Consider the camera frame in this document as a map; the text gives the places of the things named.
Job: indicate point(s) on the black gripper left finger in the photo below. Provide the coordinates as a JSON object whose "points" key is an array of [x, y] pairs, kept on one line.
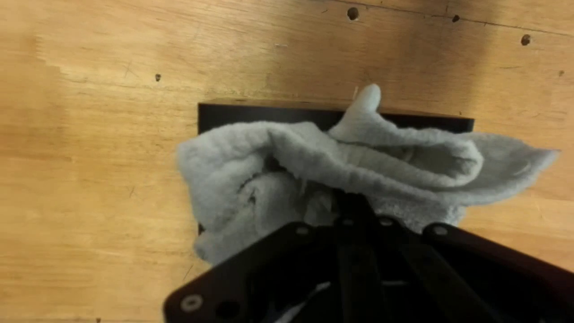
{"points": [[270, 270]]}

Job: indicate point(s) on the black perforated box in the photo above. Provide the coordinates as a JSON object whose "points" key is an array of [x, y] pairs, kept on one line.
{"points": [[240, 113]]}

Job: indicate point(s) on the white terry cloth towel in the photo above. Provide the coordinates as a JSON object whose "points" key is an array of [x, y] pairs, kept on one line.
{"points": [[288, 155]]}

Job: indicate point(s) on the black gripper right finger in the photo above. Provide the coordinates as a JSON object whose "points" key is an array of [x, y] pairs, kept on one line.
{"points": [[478, 275]]}

